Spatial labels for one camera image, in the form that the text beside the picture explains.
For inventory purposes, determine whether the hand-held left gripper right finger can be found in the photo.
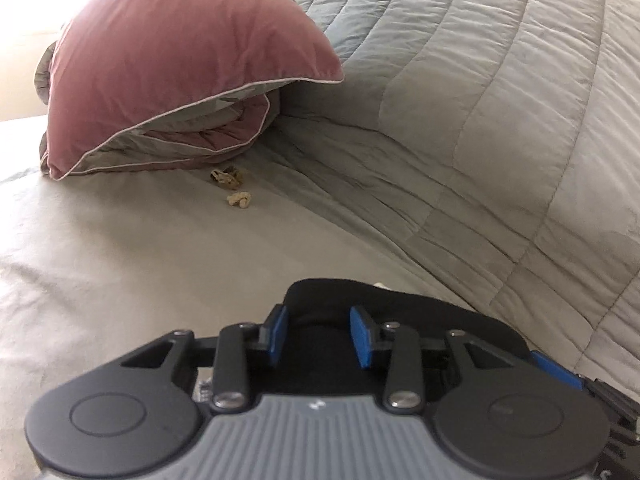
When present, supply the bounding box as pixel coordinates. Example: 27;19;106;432
350;305;527;410

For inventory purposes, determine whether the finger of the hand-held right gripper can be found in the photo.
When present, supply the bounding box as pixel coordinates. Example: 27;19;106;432
529;350;640;442

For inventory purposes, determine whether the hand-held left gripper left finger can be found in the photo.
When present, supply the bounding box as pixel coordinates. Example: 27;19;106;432
120;305;290;409

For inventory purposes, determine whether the black garment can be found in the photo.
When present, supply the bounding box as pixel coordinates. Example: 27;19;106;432
281;277;532;397

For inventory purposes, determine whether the bed with grey sheet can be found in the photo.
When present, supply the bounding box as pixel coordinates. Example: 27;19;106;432
0;115;483;480

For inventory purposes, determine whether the grey quilted blanket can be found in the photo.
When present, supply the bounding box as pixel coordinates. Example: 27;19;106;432
272;0;640;390

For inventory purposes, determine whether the pink pillow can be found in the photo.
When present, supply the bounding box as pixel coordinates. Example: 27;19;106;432
39;0;346;181

